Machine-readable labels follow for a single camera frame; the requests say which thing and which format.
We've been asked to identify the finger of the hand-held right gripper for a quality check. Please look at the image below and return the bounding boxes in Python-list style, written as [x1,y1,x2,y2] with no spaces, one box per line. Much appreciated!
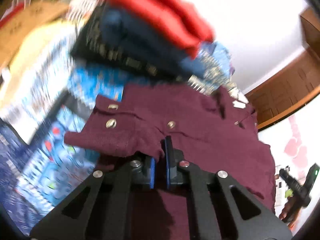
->
[279,168,306,196]

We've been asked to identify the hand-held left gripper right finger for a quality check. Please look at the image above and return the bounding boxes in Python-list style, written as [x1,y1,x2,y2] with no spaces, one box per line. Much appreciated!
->
[163,135,293,240]

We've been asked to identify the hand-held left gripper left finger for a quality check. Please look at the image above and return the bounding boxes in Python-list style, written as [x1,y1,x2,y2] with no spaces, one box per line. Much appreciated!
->
[29,155,157,240]

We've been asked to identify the maroon button shirt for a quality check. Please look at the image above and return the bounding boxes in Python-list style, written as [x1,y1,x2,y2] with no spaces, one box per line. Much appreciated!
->
[64,83,277,240]

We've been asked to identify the person's right hand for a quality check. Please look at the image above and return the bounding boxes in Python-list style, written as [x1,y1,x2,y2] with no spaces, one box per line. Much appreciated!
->
[278,200,300,222]

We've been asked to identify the white sliding door heart decals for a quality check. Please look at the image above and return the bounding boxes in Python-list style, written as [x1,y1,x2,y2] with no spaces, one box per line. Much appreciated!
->
[257,109,320,213]

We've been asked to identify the wooden wardrobe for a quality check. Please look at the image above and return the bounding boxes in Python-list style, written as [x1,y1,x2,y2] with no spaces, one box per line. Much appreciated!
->
[244,7,320,132]

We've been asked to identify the blue patchwork blanket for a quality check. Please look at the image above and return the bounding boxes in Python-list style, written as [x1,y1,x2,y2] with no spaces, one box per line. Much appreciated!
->
[0,39,242,237]

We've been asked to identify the dark patterned folded cloth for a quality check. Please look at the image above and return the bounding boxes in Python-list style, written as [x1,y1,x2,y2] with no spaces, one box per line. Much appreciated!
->
[70,5,190,81]

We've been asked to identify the folded red garment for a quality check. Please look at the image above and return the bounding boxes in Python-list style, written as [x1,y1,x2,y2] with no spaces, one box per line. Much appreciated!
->
[96,0,217,60]

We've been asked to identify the yellow cloth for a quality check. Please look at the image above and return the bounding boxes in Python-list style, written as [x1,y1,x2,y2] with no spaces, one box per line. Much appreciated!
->
[6,21,77,82]

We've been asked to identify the wooden lap desk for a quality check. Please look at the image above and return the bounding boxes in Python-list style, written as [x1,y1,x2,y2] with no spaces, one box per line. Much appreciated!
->
[0,1,68,68]

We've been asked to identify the red box white lid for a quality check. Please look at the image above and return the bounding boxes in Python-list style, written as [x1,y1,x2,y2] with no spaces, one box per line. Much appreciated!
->
[0,2,24,28]

